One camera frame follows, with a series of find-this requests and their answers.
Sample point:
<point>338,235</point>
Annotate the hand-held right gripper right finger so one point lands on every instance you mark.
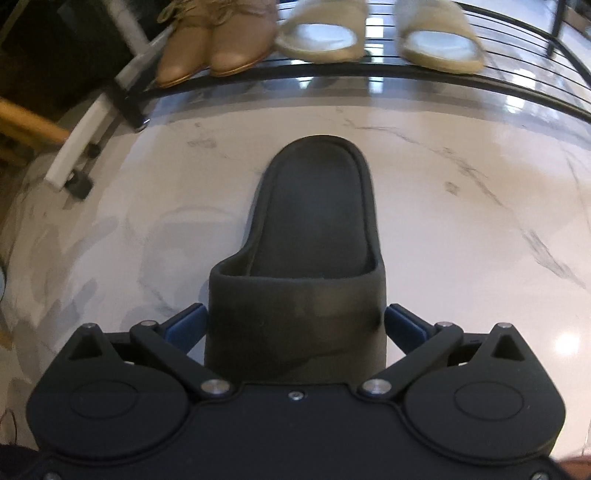
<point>404,325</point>

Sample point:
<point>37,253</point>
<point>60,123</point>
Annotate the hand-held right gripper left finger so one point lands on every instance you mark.
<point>187,327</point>

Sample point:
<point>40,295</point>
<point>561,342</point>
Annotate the black slide slipper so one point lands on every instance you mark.
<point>314,230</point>

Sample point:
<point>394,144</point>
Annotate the black metal shoe rack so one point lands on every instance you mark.
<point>323,76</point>

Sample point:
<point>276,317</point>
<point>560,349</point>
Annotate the white bar with black clamps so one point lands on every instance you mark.
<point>76,147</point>

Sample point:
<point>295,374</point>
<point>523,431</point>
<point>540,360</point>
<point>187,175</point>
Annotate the wooden stick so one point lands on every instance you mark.
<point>32,122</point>

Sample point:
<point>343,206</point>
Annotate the beige foam slide slipper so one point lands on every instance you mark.
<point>318,48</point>
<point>443,60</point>

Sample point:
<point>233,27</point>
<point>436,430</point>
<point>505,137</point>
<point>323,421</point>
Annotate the tan lace-up ankle boot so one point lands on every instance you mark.
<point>180,55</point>
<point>238,46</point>

